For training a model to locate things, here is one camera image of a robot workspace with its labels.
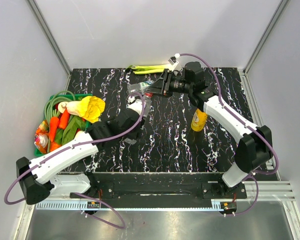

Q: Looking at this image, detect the yellow toy cabbage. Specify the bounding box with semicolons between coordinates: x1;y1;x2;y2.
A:
66;96;106;124

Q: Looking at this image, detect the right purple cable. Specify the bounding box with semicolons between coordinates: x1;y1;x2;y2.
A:
179;52;281;217

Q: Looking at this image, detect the green toy leafy vegetable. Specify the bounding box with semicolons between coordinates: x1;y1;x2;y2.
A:
54;116;87;147

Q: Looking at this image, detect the colourful snack packet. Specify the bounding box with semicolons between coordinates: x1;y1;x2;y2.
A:
34;120;49;154

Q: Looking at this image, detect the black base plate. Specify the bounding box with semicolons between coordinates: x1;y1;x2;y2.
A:
84;172;247;209

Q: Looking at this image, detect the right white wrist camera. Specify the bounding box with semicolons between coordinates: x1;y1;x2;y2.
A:
167;53;182;71

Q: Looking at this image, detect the green plastic basket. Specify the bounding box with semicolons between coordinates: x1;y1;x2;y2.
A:
34;91;92;157

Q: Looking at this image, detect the green coiled hose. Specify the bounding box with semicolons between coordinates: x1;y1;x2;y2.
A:
43;90;77;153

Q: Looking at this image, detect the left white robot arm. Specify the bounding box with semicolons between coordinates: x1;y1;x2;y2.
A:
16;107;143;205

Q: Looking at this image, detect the orange toy carrot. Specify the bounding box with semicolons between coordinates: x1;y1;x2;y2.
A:
58;109;70;130
49;116;60;142

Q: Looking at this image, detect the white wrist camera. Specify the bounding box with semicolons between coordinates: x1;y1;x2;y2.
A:
127;96;144;115
167;53;182;71

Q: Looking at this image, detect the yellow juice bottle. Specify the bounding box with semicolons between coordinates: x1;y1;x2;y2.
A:
191;109;208;132

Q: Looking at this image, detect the green leek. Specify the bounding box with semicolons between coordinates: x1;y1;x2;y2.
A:
125;64;170;75

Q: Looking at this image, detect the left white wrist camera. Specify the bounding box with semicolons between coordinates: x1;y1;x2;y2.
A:
127;96;144;115

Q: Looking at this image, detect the red cap water bottle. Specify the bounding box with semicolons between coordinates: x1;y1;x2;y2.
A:
142;92;153;119

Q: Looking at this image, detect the clear bottle lying down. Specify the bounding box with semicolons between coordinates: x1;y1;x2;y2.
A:
127;80;154;96

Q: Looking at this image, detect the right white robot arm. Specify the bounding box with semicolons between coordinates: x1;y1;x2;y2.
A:
145;61;274;198

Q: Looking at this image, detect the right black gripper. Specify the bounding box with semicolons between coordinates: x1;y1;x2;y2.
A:
144;69;192;99

